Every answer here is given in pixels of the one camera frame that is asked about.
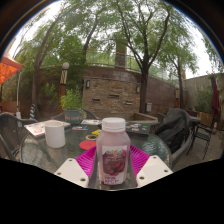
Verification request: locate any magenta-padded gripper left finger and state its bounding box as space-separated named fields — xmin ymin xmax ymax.
xmin=53 ymin=145 xmax=99 ymax=189

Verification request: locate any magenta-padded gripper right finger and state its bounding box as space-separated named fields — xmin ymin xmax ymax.
xmin=128 ymin=144 xmax=174 ymax=189

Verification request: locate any pink drink bottle white cap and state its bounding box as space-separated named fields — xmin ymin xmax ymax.
xmin=95 ymin=117 xmax=132 ymax=186

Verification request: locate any flat round red coaster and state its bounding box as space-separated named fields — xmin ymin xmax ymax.
xmin=78 ymin=140 xmax=98 ymax=151

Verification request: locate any white textured cup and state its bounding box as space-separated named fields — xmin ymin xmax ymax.
xmin=44 ymin=119 xmax=67 ymax=149

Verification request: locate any black laptop with stickers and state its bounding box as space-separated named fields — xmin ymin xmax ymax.
xmin=124 ymin=121 xmax=152 ymax=136

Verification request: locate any small printed card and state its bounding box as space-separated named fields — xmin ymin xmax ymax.
xmin=72 ymin=125 xmax=90 ymax=131

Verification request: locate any black jacket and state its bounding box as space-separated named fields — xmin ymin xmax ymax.
xmin=154 ymin=108 xmax=194 ymax=154

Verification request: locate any white printed booklet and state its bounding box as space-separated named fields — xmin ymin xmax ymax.
xmin=80 ymin=119 xmax=102 ymax=126

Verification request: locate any white laptop with stickers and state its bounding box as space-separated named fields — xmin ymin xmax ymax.
xmin=23 ymin=119 xmax=72 ymax=138

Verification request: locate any green plant in teal pot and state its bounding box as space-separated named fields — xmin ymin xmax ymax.
xmin=59 ymin=87 xmax=84 ymax=126

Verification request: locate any blue yellow striped cone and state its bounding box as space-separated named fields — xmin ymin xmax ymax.
xmin=29 ymin=103 xmax=36 ymax=120

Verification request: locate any dark forked-trunk tree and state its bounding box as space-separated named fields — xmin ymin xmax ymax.
xmin=109 ymin=0 xmax=201 ymax=114

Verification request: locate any closed maroon parasol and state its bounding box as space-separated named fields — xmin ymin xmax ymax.
xmin=210 ymin=73 xmax=220 ymax=124

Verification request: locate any orange canopy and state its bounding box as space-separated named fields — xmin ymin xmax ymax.
xmin=0 ymin=55 xmax=24 ymax=86

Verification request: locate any beige ring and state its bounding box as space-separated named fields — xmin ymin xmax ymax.
xmin=85 ymin=133 xmax=98 ymax=141

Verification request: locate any globe lamp post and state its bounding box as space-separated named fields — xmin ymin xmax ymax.
xmin=58 ymin=61 xmax=70 ymax=108

